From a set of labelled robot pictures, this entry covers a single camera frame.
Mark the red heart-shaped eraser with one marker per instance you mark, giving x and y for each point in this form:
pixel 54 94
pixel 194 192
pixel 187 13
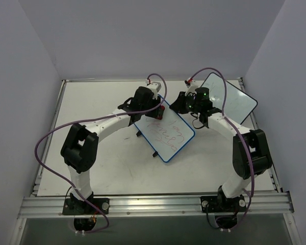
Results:
pixel 160 112

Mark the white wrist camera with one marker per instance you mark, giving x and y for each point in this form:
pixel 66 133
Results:
pixel 191 86
pixel 155 87

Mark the aluminium front rail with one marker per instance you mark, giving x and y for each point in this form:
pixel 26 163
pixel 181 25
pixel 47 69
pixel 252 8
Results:
pixel 263 202

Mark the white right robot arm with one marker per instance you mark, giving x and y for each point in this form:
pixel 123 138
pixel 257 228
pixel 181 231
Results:
pixel 250 154

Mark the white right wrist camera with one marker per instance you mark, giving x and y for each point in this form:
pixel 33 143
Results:
pixel 191 86

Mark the blue-framed whiteboard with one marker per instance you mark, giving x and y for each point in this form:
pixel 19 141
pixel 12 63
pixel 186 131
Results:
pixel 168 136

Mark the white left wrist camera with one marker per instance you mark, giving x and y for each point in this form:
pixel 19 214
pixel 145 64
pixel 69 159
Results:
pixel 155 87

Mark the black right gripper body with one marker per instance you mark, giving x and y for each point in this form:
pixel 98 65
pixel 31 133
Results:
pixel 180 102

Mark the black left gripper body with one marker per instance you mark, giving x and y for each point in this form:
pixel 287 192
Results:
pixel 153 109

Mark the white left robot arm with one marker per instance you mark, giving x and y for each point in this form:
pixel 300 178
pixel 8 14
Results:
pixel 80 147

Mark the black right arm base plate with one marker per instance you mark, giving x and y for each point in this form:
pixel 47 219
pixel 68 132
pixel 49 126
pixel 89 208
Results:
pixel 219 204

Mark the black-framed whiteboard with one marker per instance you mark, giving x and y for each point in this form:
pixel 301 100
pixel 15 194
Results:
pixel 238 105

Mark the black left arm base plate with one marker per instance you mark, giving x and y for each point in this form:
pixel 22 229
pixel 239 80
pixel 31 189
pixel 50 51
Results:
pixel 74 206

